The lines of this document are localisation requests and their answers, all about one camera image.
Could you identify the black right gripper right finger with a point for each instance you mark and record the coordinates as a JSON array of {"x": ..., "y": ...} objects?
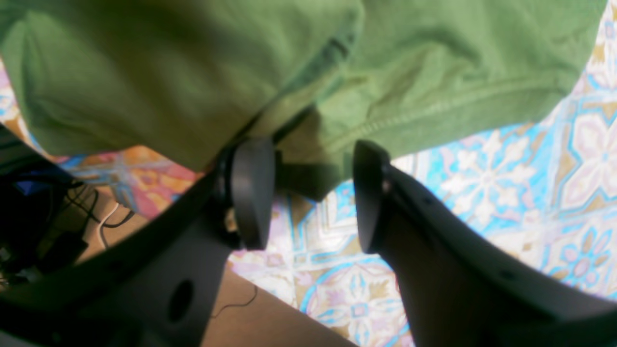
[{"x": 458, "y": 289}]

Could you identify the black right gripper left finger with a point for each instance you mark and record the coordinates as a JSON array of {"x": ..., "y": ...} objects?
[{"x": 157, "y": 288}]

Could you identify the olive green t-shirt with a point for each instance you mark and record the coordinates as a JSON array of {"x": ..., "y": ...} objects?
[{"x": 187, "y": 77}]

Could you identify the colourful patterned tablecloth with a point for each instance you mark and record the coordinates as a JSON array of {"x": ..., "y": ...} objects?
[{"x": 545, "y": 191}]

